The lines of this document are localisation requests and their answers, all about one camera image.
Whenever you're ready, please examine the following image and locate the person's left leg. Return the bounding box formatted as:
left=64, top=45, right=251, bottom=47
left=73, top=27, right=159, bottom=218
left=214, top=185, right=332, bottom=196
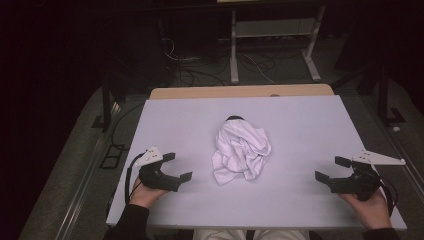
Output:
left=193, top=229, right=249, bottom=240

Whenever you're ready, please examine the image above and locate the person's left hand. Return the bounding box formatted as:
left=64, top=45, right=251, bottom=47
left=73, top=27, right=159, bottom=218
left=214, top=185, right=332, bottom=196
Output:
left=129, top=176, right=170, bottom=210

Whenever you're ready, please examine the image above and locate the person's leg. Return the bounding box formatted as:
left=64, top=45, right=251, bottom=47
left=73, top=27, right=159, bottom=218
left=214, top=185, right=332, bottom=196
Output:
left=254, top=229, right=312, bottom=240
left=193, top=229, right=249, bottom=240

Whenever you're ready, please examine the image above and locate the white underwear with black waistband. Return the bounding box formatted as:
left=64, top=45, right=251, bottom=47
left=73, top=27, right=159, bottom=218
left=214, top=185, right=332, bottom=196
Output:
left=211, top=115, right=273, bottom=186

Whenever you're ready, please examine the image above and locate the person's right hand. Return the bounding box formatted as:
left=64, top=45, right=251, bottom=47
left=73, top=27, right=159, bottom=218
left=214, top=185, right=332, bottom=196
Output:
left=337, top=188, right=393, bottom=231

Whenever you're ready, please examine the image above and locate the right hand-held gripper black cable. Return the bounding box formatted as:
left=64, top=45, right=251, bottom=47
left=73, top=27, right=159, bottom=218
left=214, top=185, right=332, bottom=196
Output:
left=375, top=173, right=400, bottom=218

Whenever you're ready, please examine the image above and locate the white metal stand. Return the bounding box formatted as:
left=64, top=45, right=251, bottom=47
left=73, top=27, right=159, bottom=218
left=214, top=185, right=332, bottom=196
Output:
left=229, top=4, right=327, bottom=85

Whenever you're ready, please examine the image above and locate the person's right leg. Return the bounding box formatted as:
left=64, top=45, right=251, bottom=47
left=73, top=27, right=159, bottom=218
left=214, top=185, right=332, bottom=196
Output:
left=254, top=229, right=312, bottom=240

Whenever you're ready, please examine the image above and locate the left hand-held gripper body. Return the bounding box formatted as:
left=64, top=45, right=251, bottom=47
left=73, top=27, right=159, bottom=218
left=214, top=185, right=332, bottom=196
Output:
left=134, top=146, right=183, bottom=193

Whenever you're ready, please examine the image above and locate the white board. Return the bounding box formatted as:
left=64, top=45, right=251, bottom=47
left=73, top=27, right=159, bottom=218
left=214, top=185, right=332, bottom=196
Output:
left=105, top=94, right=408, bottom=232

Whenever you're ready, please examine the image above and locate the wooden table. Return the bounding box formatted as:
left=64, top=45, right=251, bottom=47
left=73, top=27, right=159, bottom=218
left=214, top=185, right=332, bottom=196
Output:
left=148, top=83, right=336, bottom=101

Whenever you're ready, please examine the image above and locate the metal floor rail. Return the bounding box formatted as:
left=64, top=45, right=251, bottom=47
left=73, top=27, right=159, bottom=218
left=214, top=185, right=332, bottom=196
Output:
left=364, top=94, right=424, bottom=191
left=53, top=99, right=124, bottom=240

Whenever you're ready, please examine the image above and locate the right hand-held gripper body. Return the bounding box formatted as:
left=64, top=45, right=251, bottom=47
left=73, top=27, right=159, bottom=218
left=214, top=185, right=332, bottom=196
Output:
left=329, top=148, right=407, bottom=202

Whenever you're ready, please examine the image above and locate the black floor cable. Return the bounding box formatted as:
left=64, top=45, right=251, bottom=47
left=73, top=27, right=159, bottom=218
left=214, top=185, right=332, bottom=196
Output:
left=109, top=101, right=146, bottom=152

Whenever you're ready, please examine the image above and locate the tangle of floor cables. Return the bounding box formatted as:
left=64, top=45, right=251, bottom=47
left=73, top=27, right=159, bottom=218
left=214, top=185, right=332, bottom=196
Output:
left=161, top=36, right=278, bottom=88

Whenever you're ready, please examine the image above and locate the black metal stand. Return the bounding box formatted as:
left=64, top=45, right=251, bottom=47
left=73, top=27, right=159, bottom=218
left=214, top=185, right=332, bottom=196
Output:
left=91, top=74, right=130, bottom=133
left=333, top=61, right=407, bottom=127

